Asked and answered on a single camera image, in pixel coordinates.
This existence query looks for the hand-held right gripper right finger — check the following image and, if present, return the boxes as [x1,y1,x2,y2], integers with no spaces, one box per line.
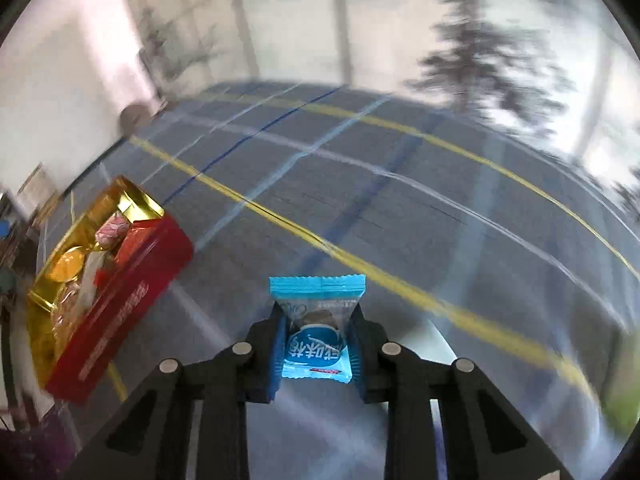
[349,304,576,480]

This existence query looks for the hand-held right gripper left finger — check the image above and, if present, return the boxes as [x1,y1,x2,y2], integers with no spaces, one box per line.
[62,302,289,480]

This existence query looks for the blue snack packet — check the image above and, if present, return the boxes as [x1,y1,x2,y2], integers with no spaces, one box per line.
[269,274,367,385]

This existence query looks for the red tin box gold inside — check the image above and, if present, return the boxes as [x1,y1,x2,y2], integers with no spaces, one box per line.
[26,175,195,406]

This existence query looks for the red snack packet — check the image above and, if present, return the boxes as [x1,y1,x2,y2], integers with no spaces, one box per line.
[112,222,164,267]

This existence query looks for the clear peanut snack packet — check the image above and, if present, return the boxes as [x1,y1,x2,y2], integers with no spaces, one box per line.
[50,280,97,352]

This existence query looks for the grey plaid tablecloth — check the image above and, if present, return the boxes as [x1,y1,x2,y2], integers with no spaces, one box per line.
[40,77,640,480]

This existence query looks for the pink snack packet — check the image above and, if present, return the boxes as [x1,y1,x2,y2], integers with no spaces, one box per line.
[95,212,132,249]

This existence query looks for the yellow snack packet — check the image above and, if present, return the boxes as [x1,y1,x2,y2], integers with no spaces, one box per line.
[42,245,89,284]

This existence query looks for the round grey disc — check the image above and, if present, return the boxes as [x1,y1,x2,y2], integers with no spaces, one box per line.
[119,104,151,134]

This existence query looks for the painted landscape folding screen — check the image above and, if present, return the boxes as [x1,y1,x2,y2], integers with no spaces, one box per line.
[120,0,640,221]

